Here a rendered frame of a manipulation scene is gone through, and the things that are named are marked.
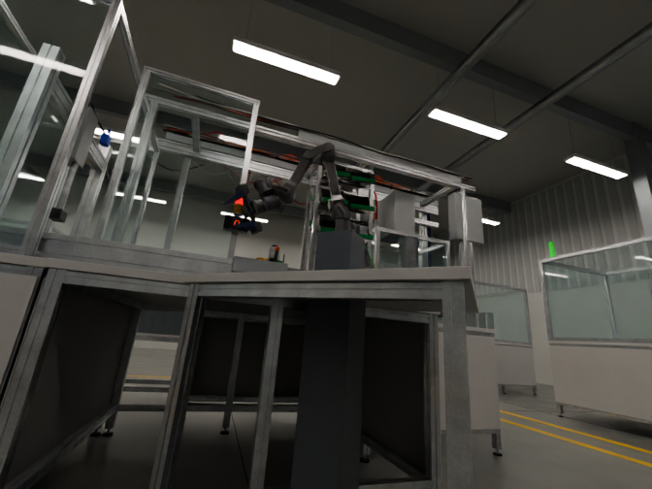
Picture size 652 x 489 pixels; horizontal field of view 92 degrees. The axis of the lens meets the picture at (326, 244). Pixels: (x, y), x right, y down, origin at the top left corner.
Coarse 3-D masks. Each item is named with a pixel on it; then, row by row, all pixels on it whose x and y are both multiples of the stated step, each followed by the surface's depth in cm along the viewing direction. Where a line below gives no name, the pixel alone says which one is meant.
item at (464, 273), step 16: (256, 272) 96; (272, 272) 93; (288, 272) 91; (304, 272) 88; (320, 272) 86; (336, 272) 84; (352, 272) 82; (368, 272) 80; (384, 272) 78; (400, 272) 76; (416, 272) 75; (432, 272) 73; (448, 272) 72; (464, 272) 70; (368, 304) 128; (384, 304) 124; (400, 304) 120; (416, 304) 116; (432, 304) 113
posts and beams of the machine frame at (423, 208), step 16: (256, 128) 224; (304, 144) 234; (320, 144) 239; (352, 160) 251; (368, 160) 251; (272, 176) 276; (288, 176) 280; (304, 176) 286; (416, 176) 266; (432, 176) 270; (368, 192) 304; (448, 192) 289; (464, 192) 278; (416, 208) 320; (432, 208) 327; (464, 208) 274; (432, 224) 322; (464, 224) 269; (464, 240) 264; (464, 256) 260
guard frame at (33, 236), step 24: (120, 0) 134; (120, 24) 142; (96, 48) 126; (96, 72) 124; (72, 120) 117; (72, 144) 116; (120, 144) 237; (48, 192) 108; (48, 216) 109; (24, 240) 103
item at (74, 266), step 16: (80, 272) 104; (96, 272) 103; (112, 272) 105; (128, 272) 107; (144, 272) 108; (160, 272) 110; (160, 304) 220; (176, 304) 209; (208, 304) 189; (224, 304) 180; (240, 304) 172
